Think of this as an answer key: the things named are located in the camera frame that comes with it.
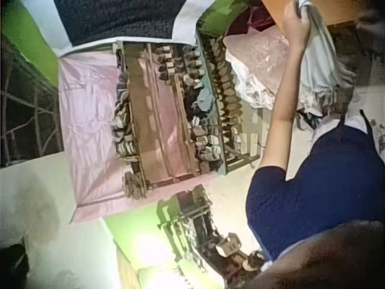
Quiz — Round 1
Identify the small cluttered shoe rack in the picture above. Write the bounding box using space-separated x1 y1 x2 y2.
155 184 263 279

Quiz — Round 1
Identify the dark metal frame rack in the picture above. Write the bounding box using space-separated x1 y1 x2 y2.
0 45 64 168

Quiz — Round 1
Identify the maroon cloth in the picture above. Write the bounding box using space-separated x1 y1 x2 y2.
225 5 275 37

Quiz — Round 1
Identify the light grey cloth garment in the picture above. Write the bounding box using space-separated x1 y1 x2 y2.
296 0 356 117

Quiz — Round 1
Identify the orange wooden board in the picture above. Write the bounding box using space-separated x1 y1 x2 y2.
260 0 362 34

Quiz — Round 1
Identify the pink plastic bag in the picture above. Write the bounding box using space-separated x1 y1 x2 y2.
224 25 291 100

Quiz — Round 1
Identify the white crumpled plastic bag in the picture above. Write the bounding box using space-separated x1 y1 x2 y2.
227 54 281 110

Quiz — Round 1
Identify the dark blue knitted cloth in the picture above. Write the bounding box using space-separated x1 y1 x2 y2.
54 0 188 46

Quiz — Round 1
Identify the pink curtain sheet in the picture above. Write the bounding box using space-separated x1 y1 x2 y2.
58 50 224 225

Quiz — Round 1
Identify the wooden shoe rack with shoes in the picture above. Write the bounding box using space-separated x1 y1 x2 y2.
111 35 263 200

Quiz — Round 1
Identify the person's left hand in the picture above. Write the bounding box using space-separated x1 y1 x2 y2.
282 0 313 48

